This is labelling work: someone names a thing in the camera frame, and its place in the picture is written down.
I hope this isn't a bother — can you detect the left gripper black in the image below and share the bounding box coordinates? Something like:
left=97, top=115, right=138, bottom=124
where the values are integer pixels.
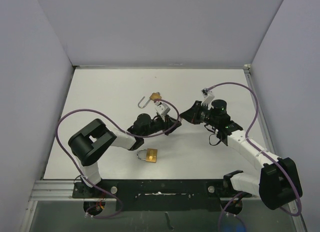
left=141, top=114, right=181, bottom=138

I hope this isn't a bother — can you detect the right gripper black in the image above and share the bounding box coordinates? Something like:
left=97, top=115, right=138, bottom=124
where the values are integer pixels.
left=180, top=101, right=219, bottom=127

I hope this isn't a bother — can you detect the brass padlock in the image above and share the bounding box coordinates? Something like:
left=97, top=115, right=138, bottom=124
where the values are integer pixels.
left=137, top=92, right=162, bottom=109
left=136, top=148, right=158, bottom=163

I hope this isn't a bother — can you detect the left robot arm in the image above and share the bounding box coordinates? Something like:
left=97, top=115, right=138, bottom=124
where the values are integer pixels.
left=68, top=113, right=182, bottom=197

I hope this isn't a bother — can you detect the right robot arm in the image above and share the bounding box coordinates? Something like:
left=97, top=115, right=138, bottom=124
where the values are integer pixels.
left=180, top=100, right=303, bottom=210

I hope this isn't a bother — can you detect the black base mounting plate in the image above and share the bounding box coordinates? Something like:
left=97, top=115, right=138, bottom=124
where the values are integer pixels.
left=72, top=179, right=237, bottom=215

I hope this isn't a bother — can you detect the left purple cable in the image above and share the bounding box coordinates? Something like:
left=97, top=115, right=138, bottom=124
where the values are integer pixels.
left=56, top=98, right=181, bottom=219

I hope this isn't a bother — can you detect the purple cable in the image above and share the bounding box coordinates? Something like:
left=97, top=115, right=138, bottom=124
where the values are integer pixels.
left=204, top=81, right=303, bottom=232
left=56, top=98, right=181, bottom=219

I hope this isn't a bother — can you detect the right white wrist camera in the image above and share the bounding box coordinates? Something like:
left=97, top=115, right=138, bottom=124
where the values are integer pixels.
left=201, top=88, right=215, bottom=107

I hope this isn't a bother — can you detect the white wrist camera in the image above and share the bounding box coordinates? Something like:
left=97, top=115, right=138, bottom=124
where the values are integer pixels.
left=201, top=88, right=215, bottom=107
left=154, top=101, right=171, bottom=118

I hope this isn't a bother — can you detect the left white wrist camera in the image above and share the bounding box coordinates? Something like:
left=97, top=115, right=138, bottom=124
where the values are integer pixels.
left=154, top=101, right=171, bottom=118

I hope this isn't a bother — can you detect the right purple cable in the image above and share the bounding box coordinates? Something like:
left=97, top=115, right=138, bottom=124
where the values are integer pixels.
left=204, top=81, right=303, bottom=232

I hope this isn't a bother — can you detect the aluminium right rail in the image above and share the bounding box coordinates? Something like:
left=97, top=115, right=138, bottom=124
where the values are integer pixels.
left=243, top=64, right=276, bottom=154

